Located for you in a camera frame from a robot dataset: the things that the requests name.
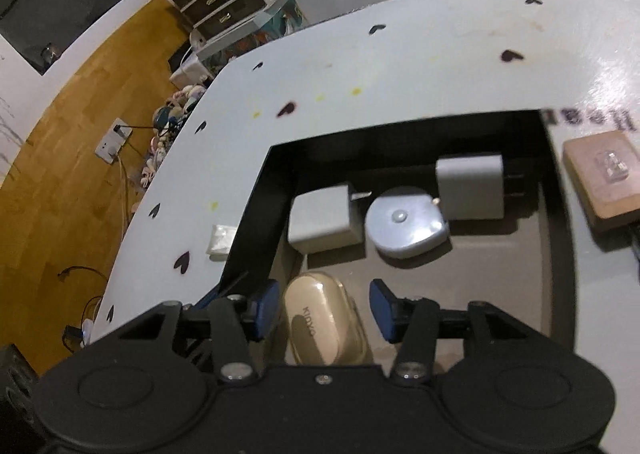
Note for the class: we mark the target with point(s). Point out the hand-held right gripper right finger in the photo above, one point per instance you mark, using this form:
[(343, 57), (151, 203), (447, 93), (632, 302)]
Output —
[(382, 309)]

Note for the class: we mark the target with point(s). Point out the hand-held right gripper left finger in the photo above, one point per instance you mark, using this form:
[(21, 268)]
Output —
[(265, 309)]

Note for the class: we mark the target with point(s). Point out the beige plastic case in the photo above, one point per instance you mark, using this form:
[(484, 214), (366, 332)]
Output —
[(325, 319)]

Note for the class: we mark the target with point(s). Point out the white tape measure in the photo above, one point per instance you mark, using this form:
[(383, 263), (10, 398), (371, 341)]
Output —
[(405, 224)]

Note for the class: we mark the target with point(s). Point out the white charger plug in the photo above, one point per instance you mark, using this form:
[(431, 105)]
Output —
[(320, 219), (470, 186)]

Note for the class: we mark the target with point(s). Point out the black storage box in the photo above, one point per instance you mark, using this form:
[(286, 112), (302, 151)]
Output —
[(500, 259)]

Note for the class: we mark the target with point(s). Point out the brown square block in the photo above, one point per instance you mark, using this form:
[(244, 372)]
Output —
[(595, 189)]

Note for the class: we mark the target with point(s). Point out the clear plastic wrapper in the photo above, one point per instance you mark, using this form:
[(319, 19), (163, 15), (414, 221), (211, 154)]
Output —
[(221, 240)]

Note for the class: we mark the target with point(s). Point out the pile of plush toys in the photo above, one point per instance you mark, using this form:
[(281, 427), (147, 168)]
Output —
[(167, 134)]

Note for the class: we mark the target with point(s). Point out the white appliance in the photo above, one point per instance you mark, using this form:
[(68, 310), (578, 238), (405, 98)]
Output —
[(187, 68)]

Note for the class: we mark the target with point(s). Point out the teal patterned cabinet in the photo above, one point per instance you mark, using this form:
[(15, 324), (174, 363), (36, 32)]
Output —
[(250, 36)]

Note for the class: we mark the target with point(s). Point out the white wall socket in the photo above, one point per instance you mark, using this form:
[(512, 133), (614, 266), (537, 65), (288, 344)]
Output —
[(112, 141)]

